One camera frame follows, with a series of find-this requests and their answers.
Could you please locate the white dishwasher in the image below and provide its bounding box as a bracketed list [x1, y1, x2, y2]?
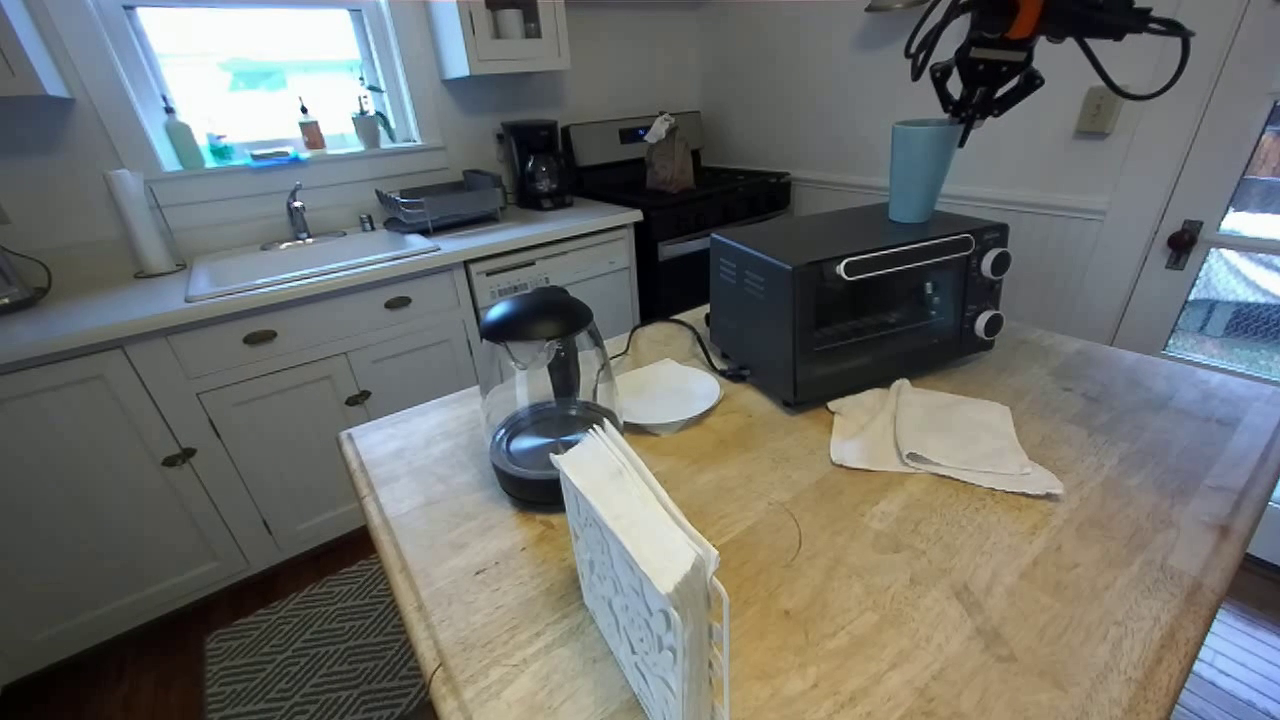
[463, 223, 644, 345]

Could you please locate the white folded cloth towel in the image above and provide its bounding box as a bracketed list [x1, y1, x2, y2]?
[824, 377, 1067, 502]

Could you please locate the white round plate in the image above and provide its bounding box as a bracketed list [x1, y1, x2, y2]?
[611, 355, 727, 437]

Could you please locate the black toaster oven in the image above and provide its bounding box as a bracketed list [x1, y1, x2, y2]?
[706, 200, 1017, 413]

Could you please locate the white glass door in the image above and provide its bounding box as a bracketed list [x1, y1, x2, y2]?
[1108, 0, 1280, 393]

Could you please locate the white kitchen countertop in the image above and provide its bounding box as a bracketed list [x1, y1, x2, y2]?
[0, 196, 649, 377]

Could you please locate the black power cord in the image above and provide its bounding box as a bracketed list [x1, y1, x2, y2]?
[604, 313, 753, 388]

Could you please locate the white paper towel roll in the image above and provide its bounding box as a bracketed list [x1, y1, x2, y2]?
[105, 162, 185, 285]

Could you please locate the black and steel stove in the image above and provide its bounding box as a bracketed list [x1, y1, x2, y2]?
[562, 108, 797, 324]

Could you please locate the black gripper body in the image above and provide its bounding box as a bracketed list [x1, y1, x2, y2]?
[953, 27, 1044, 80]

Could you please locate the white paper napkin stack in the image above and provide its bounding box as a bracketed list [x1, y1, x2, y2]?
[548, 420, 726, 596]

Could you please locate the clear spray bottle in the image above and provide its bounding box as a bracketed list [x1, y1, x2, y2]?
[350, 77, 399, 157]

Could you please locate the grey patterned rug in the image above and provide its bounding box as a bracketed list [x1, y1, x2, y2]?
[202, 551, 440, 720]

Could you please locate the white framed window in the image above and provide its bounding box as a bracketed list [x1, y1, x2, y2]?
[89, 0, 450, 181]

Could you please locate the dark door knob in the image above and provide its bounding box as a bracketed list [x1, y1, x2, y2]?
[1163, 215, 1208, 276]

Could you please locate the blue plastic cup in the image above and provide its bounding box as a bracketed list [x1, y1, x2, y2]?
[886, 115, 965, 229]

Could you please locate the brown paper bag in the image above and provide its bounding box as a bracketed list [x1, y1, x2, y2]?
[640, 112, 699, 200]

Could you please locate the chrome faucet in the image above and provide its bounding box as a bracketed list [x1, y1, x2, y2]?
[280, 181, 322, 248]

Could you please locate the white kitchen sink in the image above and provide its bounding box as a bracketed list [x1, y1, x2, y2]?
[180, 229, 443, 309]

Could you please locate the small white cabinet door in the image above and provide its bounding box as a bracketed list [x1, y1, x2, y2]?
[195, 353, 390, 551]

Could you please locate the white floral napkin holder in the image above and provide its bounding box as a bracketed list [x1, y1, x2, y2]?
[562, 488, 735, 720]

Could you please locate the beige light switch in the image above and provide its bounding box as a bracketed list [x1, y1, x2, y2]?
[1073, 83, 1124, 142]

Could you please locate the white wall cabinet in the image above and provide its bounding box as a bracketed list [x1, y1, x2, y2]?
[423, 0, 578, 83]

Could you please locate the grey dish rack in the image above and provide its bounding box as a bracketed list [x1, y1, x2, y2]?
[373, 169, 513, 239]

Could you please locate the black coffee maker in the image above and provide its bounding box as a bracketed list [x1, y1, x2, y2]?
[498, 115, 579, 215]

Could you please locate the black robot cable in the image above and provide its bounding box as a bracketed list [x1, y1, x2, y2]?
[902, 0, 1199, 108]

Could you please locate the white cabinet drawer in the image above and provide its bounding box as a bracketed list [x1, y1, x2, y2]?
[161, 267, 473, 388]

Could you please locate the small orange soap bottle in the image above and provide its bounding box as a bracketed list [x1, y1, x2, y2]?
[293, 90, 332, 157]

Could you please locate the glass kettle with black lid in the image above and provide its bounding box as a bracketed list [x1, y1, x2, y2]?
[473, 285, 619, 517]

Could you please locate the white soap bottle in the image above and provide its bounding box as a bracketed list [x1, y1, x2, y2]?
[158, 90, 213, 176]

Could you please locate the large white cabinet door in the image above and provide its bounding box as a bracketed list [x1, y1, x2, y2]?
[0, 345, 251, 687]

